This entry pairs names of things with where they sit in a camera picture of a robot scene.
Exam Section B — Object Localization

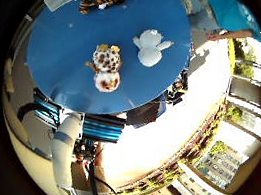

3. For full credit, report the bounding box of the blue black striped base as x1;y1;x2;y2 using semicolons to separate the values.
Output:
27;89;130;146

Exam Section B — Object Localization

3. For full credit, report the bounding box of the white grey plush bear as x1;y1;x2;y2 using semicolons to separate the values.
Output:
128;25;176;72

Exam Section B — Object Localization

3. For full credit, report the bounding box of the orange black striped tiger plush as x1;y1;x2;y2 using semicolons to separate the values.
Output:
77;0;125;21

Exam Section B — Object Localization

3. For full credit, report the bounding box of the person in teal shirt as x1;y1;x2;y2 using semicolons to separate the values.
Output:
169;0;261;43

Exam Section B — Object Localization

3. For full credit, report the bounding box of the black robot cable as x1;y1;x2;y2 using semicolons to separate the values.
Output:
84;160;122;195

